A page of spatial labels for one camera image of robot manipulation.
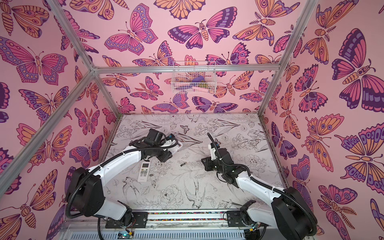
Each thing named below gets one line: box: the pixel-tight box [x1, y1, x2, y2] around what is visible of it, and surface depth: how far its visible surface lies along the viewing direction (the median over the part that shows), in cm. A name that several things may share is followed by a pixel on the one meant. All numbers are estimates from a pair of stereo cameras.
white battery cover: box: [217, 172, 227, 182], surface depth 75 cm
